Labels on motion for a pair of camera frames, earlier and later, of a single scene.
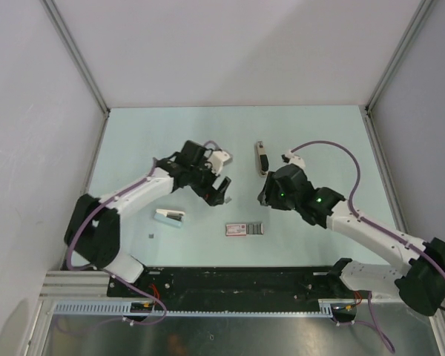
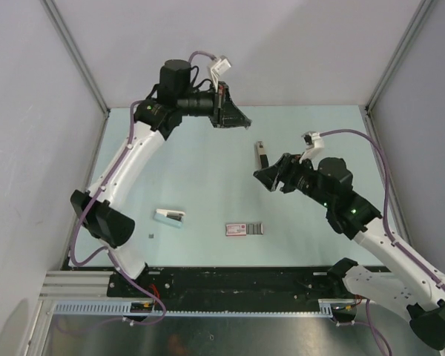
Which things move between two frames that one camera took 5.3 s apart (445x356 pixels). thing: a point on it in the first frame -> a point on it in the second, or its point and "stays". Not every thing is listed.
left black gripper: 209,189 -> 226,115
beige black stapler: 264,164 stays
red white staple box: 244,229 stays
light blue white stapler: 169,218 stays
